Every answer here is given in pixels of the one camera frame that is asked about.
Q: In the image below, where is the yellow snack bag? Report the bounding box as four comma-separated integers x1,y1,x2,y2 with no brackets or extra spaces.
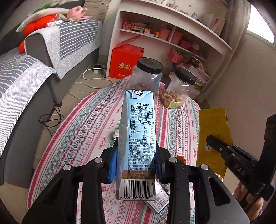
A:
196,108,233,178

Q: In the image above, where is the white medicine box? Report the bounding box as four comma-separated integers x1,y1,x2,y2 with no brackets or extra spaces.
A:
145,180,169,214

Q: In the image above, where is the person's right hand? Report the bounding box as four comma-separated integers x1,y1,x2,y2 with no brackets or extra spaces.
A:
233,182,264,223

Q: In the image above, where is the stack of papers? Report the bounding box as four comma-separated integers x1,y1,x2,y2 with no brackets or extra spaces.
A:
184,57,210,85

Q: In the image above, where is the orange peel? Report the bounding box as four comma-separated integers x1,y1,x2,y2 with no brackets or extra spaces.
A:
176,156,186,164

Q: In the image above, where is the pink storage cup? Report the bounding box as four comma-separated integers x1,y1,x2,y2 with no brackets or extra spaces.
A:
171,31,183,45
158,28,171,41

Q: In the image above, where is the red gift box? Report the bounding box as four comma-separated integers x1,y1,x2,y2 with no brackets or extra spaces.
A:
109,43,144,79

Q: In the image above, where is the patterned pink tablecloth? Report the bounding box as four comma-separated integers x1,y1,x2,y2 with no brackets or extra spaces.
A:
27,78,200,223

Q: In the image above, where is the pink plastic basket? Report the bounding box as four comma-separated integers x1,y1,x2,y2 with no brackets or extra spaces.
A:
168,49,187,64

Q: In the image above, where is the striped grey sofa cover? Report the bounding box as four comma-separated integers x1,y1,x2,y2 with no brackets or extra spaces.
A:
24,19,102,80

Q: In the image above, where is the crumpled white tissue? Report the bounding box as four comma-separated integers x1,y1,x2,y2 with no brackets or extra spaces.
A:
112,129,119,139

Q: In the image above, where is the jar with nuts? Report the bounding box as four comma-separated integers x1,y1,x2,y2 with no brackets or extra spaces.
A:
160,67,196,109

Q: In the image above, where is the white bookshelf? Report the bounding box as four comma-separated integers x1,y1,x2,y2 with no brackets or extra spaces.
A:
107,1,231,98

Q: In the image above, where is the jar with blue label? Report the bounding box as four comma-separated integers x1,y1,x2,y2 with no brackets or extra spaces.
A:
127,57,163,92

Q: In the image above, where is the white power cable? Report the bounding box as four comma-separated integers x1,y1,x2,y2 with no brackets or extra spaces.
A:
67,67,114,101

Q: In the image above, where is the grey sofa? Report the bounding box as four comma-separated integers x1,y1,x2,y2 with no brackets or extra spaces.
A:
0,0,102,189

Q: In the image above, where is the pink plush toy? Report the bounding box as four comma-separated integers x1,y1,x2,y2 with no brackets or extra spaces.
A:
66,6,87,19

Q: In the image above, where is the orange cushion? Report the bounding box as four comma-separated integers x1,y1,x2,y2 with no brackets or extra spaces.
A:
18,13,59,54

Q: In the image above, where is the blue milk carton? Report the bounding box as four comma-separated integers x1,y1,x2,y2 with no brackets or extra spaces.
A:
116,90,156,201

